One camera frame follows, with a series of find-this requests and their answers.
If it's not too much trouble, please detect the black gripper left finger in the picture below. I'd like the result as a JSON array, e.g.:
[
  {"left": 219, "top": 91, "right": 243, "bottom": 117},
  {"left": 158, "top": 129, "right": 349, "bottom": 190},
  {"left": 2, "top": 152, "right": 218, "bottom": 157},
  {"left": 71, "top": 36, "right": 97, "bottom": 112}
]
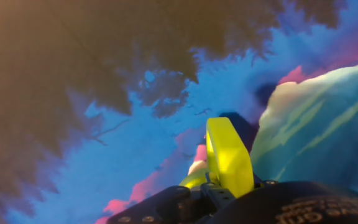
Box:
[{"left": 107, "top": 183, "right": 236, "bottom": 224}]

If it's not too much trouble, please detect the blue and black cloth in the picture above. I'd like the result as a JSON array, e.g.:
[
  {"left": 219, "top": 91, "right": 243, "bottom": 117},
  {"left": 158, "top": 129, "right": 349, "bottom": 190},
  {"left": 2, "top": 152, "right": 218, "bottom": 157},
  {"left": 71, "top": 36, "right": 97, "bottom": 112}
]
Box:
[{"left": 0, "top": 0, "right": 358, "bottom": 224}]

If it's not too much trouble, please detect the green plastic watering can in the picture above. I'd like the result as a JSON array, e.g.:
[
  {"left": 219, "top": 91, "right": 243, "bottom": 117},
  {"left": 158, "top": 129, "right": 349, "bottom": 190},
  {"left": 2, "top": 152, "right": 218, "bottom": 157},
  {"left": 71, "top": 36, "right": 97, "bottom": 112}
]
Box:
[{"left": 178, "top": 117, "right": 255, "bottom": 199}]

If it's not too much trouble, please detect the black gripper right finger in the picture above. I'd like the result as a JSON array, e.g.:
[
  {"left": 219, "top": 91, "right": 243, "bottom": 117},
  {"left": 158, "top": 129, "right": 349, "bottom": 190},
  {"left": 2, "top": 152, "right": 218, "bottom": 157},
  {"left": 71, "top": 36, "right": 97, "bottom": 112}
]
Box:
[{"left": 197, "top": 180, "right": 358, "bottom": 224}]

